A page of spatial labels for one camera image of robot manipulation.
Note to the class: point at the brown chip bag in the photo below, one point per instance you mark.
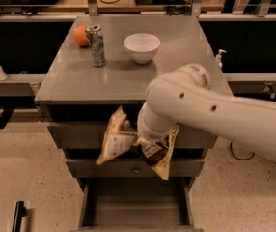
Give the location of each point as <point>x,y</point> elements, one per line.
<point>120,137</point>

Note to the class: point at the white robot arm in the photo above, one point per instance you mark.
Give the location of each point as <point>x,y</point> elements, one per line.
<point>183,97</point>

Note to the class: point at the grey drawer cabinet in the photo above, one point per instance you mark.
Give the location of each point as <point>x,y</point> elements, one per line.
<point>76,91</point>

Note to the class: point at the top drawer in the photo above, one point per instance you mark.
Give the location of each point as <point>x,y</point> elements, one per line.
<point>89,135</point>

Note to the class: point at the middle drawer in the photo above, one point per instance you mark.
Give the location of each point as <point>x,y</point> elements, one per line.
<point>131,168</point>

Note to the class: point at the open bottom drawer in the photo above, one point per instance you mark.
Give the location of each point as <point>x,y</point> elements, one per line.
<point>136,205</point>

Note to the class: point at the white bowl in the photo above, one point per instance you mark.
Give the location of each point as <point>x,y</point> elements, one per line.
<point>142,47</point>

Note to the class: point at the silver drink can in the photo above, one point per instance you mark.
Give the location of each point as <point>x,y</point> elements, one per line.
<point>94,35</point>

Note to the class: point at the small white pump bottle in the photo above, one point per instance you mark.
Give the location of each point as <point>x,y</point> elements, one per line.
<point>218,57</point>

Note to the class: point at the orange fruit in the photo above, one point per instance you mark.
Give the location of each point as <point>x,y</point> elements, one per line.
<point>79,36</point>

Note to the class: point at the black bar on floor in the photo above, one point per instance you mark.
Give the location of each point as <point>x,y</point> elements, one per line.
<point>19,213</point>

